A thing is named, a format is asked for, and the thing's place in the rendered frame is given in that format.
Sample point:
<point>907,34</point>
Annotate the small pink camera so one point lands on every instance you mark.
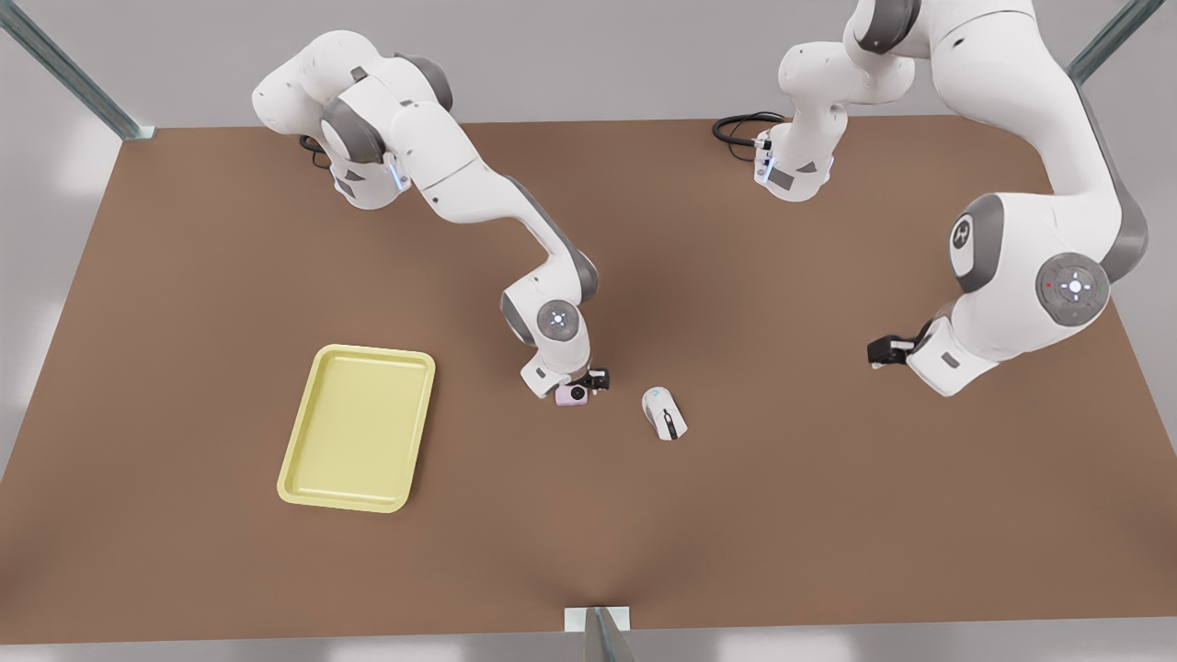
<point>572,394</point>

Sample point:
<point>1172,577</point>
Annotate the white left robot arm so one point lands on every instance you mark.
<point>1021,211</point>

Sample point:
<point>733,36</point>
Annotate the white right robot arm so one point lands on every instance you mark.
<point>478,188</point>

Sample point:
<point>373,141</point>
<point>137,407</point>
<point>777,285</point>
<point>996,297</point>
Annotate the white computer mouse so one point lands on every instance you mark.
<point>664,413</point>

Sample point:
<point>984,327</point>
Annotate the yellow rectangular tray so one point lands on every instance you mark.
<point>357,428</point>

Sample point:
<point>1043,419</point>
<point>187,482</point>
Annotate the silver frame post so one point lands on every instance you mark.
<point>1113,39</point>
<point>603,633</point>
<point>74,75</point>

